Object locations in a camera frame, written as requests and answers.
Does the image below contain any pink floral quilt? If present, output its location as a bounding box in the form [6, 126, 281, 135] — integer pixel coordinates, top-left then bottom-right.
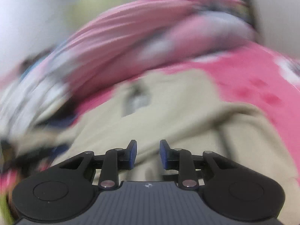
[0, 0, 257, 95]

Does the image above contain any pile of white clothes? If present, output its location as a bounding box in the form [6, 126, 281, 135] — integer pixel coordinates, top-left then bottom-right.
[0, 80, 75, 142]

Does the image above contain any pale yellow wardrobe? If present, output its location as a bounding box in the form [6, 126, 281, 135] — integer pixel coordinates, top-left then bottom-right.
[63, 0, 137, 32]

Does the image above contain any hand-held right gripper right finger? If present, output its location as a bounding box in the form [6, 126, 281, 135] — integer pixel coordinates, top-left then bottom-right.
[159, 140, 237, 190]

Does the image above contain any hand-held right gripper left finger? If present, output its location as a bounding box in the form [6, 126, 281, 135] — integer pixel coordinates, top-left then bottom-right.
[60, 140, 137, 189]

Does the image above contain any beige zip jacket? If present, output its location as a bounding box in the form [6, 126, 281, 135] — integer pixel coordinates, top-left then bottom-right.
[14, 70, 300, 225]

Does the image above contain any pink flower-print bed blanket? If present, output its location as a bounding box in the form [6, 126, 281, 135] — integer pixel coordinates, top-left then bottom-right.
[0, 42, 300, 193]

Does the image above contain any black garment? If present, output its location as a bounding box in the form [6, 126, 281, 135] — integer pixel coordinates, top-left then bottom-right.
[37, 114, 79, 130]

